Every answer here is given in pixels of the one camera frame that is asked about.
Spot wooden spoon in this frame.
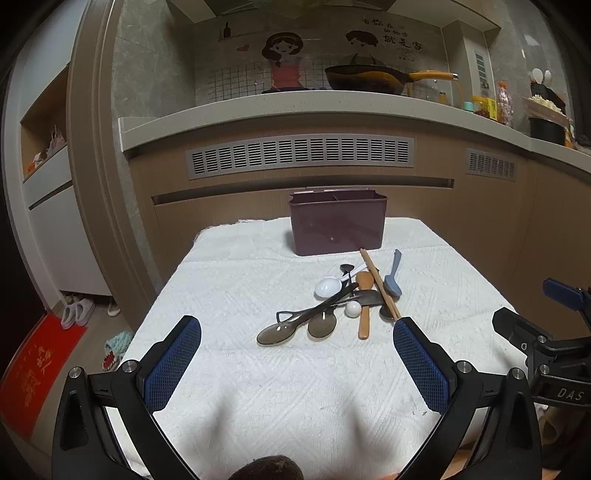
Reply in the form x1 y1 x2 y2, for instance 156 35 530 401
356 271 374 340

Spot white plastic spoon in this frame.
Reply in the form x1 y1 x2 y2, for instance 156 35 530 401
314 263 366 300

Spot blue plastic spoon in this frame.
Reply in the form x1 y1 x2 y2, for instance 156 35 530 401
384 249 402 298

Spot small steel smiley spoon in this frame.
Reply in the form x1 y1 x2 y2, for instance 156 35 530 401
339 287 384 307

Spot steel spoon loop handle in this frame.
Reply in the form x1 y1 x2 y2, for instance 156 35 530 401
275 264 356 339

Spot wooden chopstick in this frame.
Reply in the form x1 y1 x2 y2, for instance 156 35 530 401
360 249 402 321

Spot black pot with food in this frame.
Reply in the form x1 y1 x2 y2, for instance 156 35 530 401
522 68 574 149

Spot purple plastic utensil holder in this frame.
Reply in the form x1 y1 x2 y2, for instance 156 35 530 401
288 188 388 256

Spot blue patterned slippers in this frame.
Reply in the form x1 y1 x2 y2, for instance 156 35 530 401
102 331 133 372

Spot small white round-end spoon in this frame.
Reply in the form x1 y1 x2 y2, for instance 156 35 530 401
345 301 363 318

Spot white textured table cloth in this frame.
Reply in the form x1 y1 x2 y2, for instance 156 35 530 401
123 218 525 479

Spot white slippers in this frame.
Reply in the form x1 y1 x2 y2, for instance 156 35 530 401
60 298 97 330

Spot red floor mat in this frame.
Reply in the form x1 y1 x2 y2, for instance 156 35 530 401
1 314 87 441

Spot steel spoon black handle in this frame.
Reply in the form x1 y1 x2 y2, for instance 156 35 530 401
256 282 359 346

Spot snack jar orange lid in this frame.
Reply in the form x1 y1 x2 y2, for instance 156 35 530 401
497 81 513 127

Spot long grey vent grille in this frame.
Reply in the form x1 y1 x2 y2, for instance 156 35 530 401
185 133 415 180

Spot black wok orange handle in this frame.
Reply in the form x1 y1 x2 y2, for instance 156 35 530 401
325 54 459 95

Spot small grey vent grille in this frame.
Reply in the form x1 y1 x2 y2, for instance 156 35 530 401
466 148 517 181

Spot yellow seasoning box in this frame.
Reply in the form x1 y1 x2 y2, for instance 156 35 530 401
472 96 498 121

